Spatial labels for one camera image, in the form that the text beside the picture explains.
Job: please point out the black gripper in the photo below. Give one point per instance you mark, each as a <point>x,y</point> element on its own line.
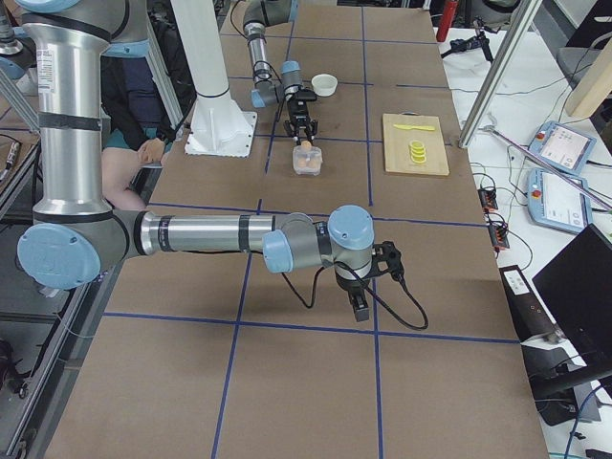
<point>353,287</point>
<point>298,116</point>

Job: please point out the clear plastic egg box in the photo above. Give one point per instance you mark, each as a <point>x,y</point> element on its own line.
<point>314,154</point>

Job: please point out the black box with label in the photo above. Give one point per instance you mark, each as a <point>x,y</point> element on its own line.
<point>529,315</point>

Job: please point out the white ceramic bowl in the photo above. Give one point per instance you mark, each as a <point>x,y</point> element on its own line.
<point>324,85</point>

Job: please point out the bamboo cutting board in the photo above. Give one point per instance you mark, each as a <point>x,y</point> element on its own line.
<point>397,157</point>

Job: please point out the yellow plastic knife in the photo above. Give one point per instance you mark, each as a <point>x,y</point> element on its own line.
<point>407,127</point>

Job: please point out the orange relay module lower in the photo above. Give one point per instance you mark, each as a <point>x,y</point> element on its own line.
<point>498,232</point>

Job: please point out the orange relay module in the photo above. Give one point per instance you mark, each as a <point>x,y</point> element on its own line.
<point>487,198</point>
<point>498,232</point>

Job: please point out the seated person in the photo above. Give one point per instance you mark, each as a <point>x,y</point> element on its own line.
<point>140,128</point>

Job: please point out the orange relay module upper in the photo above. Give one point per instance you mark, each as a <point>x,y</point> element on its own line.
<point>487,198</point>

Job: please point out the red fire extinguisher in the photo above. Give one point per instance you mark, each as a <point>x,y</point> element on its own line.
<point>446,20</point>

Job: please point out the lower teach pendant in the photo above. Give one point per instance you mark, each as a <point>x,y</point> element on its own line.
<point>553,203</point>

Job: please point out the teach pendant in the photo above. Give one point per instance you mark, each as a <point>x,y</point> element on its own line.
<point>563,147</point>
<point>553,203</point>

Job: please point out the black laptop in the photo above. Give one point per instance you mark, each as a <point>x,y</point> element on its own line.
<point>575,286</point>

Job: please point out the upper teach pendant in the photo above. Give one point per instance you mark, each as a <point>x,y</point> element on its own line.
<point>563,147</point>

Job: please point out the long metal grabber rod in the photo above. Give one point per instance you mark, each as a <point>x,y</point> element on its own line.
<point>489,128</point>

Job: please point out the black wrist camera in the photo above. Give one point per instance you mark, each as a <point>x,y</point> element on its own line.
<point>386,258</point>
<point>305,95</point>

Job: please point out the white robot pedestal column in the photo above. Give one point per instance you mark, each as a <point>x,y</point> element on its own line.
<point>218,126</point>

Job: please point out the aluminium frame post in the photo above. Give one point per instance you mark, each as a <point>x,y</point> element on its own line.
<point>524,16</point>

